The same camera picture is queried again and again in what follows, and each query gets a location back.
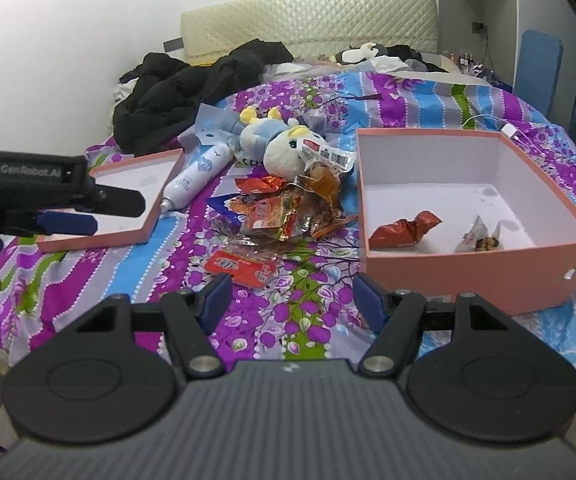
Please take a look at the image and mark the dark red foil snack packet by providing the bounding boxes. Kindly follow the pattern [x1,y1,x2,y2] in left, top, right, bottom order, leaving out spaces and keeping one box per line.
[369,210,443,250]

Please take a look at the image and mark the red white-print snack packet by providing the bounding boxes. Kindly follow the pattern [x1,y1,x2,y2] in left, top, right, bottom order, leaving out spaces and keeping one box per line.
[204,249,279,289]

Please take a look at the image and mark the blue snack packet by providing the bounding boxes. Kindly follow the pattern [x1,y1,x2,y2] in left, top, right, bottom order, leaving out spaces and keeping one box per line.
[206,194,243,224]

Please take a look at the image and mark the white twisted snack packet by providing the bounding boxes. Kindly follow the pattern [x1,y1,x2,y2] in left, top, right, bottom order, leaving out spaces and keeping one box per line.
[454,214,504,253]

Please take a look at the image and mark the clear barcode-label shrimp packet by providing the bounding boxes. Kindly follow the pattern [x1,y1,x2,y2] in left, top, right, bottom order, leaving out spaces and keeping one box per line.
[295,142,357,213]

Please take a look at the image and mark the pink box lid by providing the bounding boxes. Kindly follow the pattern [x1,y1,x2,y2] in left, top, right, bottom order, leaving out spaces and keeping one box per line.
[35,148,187,254]

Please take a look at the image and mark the purple floral bedsheet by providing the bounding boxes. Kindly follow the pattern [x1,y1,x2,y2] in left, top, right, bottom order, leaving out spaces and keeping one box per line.
[0,69,576,392]

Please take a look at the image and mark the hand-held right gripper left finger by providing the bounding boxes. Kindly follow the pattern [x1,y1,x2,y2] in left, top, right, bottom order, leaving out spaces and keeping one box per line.
[60,274,233,381]

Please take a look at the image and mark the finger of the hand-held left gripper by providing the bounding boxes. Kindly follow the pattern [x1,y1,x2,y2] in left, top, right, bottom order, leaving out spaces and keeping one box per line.
[34,210,100,237]
[85,184,147,219]

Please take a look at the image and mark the black and white plush penguin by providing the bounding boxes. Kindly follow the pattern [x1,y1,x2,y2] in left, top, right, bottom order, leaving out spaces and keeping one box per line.
[334,42,395,66]

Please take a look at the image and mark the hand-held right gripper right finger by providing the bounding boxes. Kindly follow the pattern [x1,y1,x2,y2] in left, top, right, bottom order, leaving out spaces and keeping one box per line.
[353,274,513,378]

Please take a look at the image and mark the blue and white plush toy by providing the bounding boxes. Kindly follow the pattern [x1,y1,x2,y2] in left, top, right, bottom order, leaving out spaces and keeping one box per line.
[237,106,327,177]

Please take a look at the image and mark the row of cosmetic bottles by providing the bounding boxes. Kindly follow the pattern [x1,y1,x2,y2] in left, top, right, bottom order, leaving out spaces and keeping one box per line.
[446,50,484,72]

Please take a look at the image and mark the pink cardboard box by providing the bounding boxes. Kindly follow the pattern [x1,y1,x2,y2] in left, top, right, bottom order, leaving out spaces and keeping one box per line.
[356,128,576,317]

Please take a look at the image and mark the cream quilted headboard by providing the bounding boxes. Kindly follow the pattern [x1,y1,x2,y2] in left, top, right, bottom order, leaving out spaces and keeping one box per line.
[180,0,439,62]

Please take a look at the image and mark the white charger cable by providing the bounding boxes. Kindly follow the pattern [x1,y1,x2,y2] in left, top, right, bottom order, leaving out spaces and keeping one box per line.
[462,114,536,153]

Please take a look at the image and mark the white tube bottle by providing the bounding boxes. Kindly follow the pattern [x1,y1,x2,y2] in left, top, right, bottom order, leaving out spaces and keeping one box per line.
[162,142,232,212]

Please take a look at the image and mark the black clothes pile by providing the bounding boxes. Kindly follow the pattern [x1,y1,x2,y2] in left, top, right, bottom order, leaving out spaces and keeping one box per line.
[112,39,295,157]

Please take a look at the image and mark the orange snack packet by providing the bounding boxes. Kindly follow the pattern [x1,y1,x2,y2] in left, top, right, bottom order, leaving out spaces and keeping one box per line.
[229,194,305,235]

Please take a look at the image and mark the pale blue gift wrapper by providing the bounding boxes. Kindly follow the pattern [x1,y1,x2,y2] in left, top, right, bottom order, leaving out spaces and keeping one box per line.
[194,104,243,147]

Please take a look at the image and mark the shiny red foil snack packet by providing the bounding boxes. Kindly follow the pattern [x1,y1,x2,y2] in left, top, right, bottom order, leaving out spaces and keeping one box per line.
[235,175,291,197]

